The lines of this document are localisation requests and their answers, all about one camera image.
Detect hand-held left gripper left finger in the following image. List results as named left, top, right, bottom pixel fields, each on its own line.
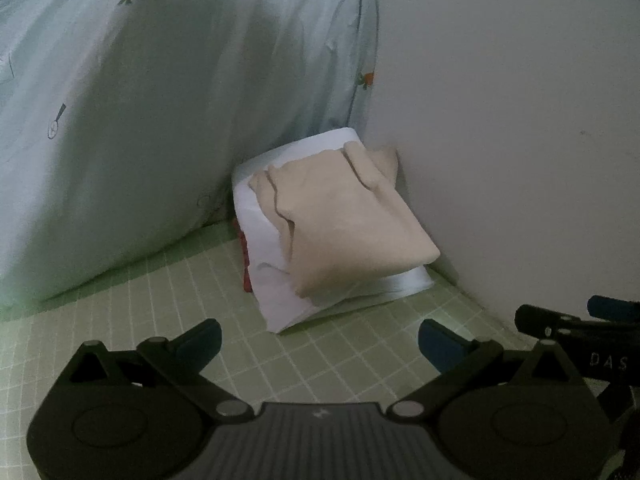
left=65, top=317, right=261, bottom=426

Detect beige garment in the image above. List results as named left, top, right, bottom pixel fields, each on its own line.
left=247, top=142, right=442, bottom=307

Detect carrot print quilt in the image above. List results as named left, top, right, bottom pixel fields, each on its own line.
left=0, top=0, right=382, bottom=311

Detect red garment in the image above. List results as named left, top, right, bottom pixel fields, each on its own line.
left=234, top=217, right=257, bottom=294

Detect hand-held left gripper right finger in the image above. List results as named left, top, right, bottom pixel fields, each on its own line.
left=386, top=317, right=586, bottom=424

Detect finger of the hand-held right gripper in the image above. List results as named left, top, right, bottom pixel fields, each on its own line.
left=514, top=303, right=592, bottom=341
left=587, top=295, right=640, bottom=324

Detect green checked bed sheet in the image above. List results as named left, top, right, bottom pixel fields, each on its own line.
left=0, top=219, right=547, bottom=412

